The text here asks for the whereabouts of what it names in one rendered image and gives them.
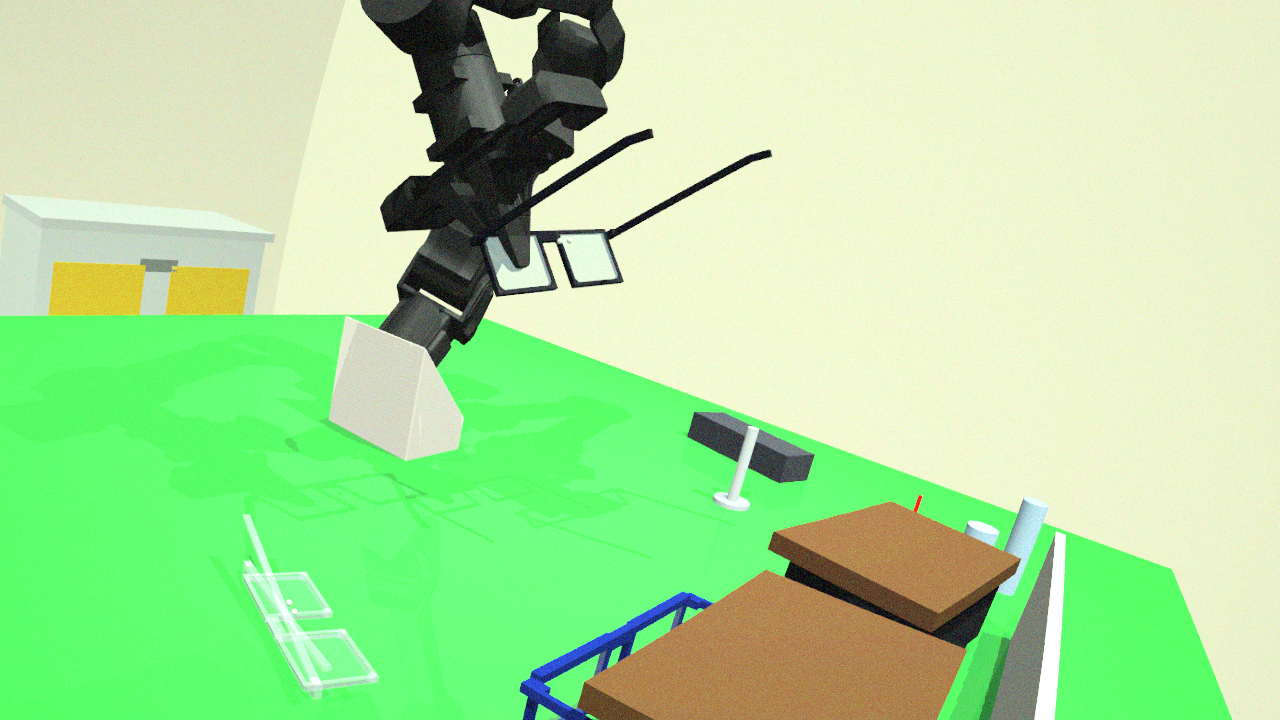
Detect black glasses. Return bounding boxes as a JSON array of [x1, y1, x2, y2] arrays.
[[468, 128, 773, 297]]

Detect long white flat panel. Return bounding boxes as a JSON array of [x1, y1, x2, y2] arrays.
[[991, 530, 1066, 720]]

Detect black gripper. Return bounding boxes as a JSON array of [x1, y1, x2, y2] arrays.
[[380, 55, 608, 269]]

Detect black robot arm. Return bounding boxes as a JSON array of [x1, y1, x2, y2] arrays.
[[360, 0, 625, 368]]

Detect light blue cylinder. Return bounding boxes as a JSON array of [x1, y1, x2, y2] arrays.
[[964, 520, 998, 547], [997, 497, 1050, 596]]

